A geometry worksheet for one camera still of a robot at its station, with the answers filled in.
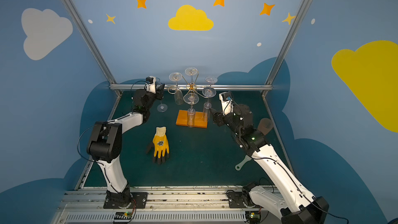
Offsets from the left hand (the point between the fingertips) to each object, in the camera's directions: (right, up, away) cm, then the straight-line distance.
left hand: (160, 81), depth 91 cm
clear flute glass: (-2, -16, +13) cm, 20 cm away
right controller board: (+50, -69, -18) cm, 87 cm away
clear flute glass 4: (+11, -8, +3) cm, 14 cm away
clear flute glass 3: (+28, -8, -15) cm, 33 cm away
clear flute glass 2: (+20, -12, -18) cm, 30 cm away
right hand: (+34, -14, -20) cm, 42 cm away
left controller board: (-13, -69, -18) cm, 72 cm away
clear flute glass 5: (+19, +4, -5) cm, 21 cm away
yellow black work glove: (0, -40, -1) cm, 40 cm away
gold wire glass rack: (+11, -21, +15) cm, 28 cm away
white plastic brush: (+47, -49, -5) cm, 68 cm away
